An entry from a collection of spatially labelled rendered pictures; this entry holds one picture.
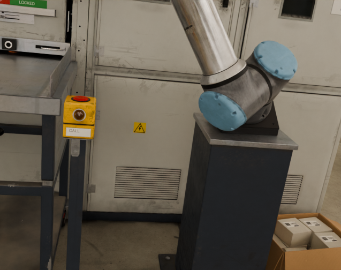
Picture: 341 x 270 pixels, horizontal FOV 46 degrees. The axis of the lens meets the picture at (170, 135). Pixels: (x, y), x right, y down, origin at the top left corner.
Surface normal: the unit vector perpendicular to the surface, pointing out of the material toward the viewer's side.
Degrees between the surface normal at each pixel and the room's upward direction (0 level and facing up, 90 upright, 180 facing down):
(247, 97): 72
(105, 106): 90
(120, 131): 90
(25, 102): 90
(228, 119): 121
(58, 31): 90
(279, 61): 39
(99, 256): 0
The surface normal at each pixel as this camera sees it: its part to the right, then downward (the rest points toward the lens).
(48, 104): 0.15, 0.34
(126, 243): 0.11, -0.94
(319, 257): 0.30, -0.01
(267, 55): 0.29, -0.51
